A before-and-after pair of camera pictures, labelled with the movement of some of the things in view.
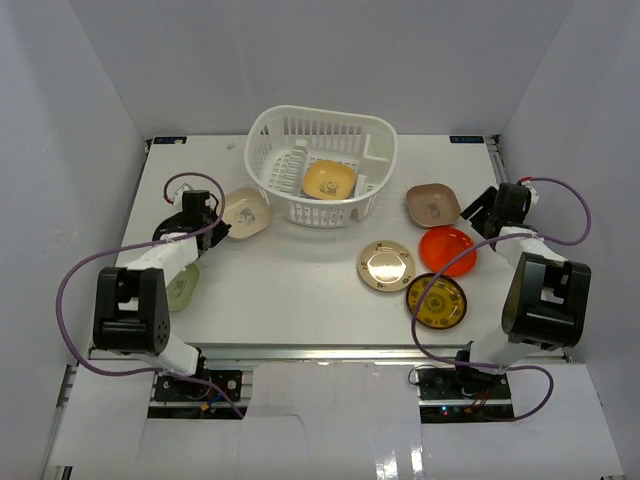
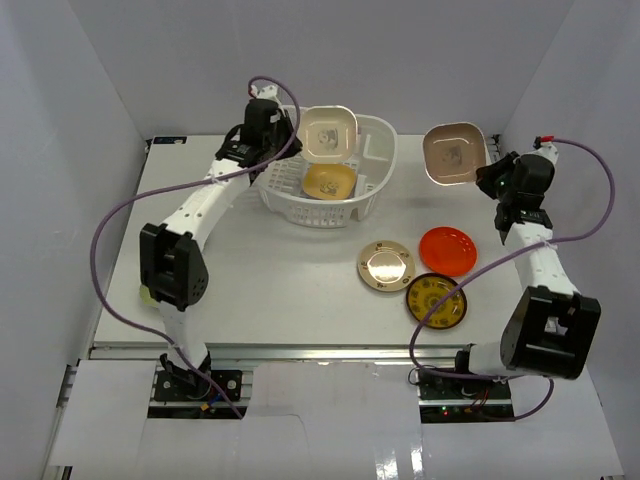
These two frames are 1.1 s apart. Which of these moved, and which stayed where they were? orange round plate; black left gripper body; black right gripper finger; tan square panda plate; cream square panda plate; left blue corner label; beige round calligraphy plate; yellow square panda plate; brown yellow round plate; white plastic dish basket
Moved: black right gripper finger; cream square panda plate; black left gripper body; tan square panda plate
Stayed: white plastic dish basket; yellow square panda plate; left blue corner label; orange round plate; beige round calligraphy plate; brown yellow round plate
